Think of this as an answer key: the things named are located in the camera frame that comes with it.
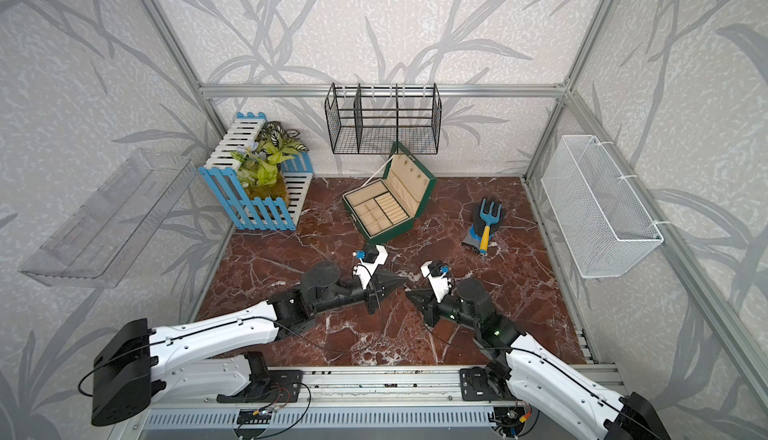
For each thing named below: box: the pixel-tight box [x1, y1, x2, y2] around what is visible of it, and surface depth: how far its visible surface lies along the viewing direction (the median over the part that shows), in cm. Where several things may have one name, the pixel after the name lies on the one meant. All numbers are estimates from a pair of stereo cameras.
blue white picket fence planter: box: [198, 112, 314, 231], surface depth 100 cm
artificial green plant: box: [230, 121, 309, 202], surface depth 98 cm
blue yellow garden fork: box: [480, 198, 502, 254], surface depth 107 cm
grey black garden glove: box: [462, 198, 506, 253], surface depth 105 cm
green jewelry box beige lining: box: [342, 141, 437, 245], surface depth 105 cm
